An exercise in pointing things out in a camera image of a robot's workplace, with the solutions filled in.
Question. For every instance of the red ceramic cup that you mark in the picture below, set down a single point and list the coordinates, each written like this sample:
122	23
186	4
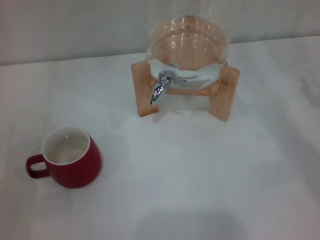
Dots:
75	172

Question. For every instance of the chrome faucet tap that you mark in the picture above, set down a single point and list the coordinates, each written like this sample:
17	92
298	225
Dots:
158	90

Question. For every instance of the wooden dispenser stand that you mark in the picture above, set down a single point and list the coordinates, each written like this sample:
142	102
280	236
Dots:
226	97

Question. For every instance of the glass water dispenser jar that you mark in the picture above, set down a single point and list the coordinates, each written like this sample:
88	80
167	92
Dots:
187	45

